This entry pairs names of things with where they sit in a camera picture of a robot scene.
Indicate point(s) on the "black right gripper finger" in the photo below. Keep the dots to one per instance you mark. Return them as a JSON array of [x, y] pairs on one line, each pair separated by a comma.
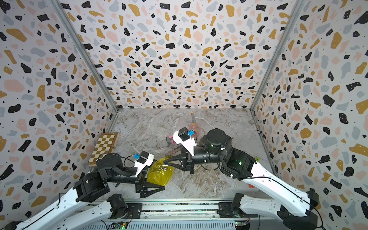
[[178, 166], [179, 159]]

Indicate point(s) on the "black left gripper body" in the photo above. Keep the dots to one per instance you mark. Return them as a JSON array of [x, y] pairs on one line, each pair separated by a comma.
[[139, 181]]

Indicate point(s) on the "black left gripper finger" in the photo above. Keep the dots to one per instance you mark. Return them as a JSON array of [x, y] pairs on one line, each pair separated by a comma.
[[162, 188], [147, 193]]

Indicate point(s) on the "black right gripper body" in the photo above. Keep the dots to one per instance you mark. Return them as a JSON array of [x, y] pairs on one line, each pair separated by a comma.
[[189, 160]]

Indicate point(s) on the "yellow spray bottle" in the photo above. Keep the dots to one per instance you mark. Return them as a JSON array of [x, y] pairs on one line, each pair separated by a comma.
[[160, 173]]

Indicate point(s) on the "grey pink spray nozzle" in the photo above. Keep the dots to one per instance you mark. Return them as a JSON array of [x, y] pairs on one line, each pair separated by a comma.
[[170, 140]]

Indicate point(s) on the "pink transparent spray bottle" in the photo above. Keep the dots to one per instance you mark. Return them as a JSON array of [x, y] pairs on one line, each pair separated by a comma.
[[194, 130]]

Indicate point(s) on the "grey yellow spray nozzle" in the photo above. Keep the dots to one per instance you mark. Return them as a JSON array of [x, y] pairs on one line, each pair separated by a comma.
[[193, 118]]

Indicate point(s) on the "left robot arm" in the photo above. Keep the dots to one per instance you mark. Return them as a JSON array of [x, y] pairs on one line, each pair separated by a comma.
[[92, 186]]

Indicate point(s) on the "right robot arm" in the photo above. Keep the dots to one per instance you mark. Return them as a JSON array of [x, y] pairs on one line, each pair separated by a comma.
[[293, 207]]

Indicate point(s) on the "wooden chess board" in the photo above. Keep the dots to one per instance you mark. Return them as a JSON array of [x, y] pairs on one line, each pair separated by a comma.
[[106, 143]]

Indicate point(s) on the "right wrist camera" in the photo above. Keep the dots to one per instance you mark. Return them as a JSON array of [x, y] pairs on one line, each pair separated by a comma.
[[186, 139]]

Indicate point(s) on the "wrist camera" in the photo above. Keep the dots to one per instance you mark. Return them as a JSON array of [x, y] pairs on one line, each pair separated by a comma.
[[186, 139], [142, 160]]

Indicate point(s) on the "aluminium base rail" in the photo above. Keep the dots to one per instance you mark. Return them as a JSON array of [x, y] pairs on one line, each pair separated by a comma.
[[185, 214]]

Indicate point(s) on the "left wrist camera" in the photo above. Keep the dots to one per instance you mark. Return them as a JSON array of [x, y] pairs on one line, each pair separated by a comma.
[[142, 160]]

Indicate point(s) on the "aluminium frame post left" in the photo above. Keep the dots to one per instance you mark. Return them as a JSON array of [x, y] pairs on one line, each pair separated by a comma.
[[58, 9]]

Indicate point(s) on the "aluminium frame post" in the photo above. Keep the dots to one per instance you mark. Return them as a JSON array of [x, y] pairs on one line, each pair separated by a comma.
[[279, 49], [58, 9]]

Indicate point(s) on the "aluminium frame post right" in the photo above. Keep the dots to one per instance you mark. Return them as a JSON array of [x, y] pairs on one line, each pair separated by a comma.
[[279, 49]]

